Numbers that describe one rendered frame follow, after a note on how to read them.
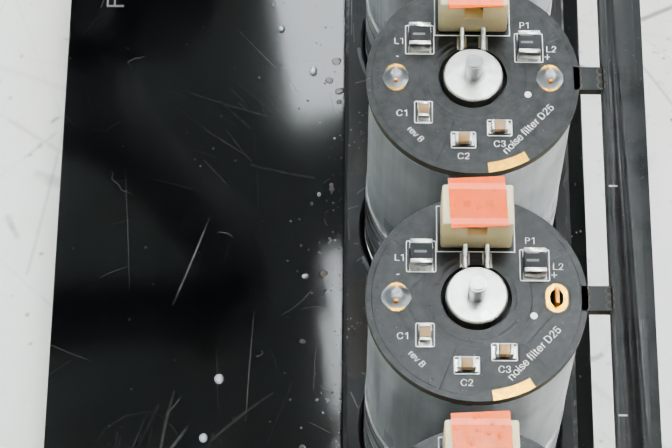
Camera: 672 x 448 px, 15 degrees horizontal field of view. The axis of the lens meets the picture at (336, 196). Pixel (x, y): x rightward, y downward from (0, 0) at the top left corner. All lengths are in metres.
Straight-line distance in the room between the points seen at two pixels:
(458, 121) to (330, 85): 0.06
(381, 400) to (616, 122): 0.04
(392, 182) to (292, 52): 0.06
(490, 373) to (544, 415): 0.02
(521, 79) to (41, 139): 0.09
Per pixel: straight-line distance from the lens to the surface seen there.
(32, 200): 0.36
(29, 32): 0.38
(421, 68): 0.30
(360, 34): 0.35
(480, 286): 0.28
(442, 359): 0.28
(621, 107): 0.30
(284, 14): 0.36
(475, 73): 0.30
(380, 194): 0.31
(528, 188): 0.30
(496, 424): 0.27
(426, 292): 0.29
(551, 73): 0.30
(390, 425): 0.30
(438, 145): 0.29
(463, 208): 0.28
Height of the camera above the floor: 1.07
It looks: 64 degrees down
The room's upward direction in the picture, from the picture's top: straight up
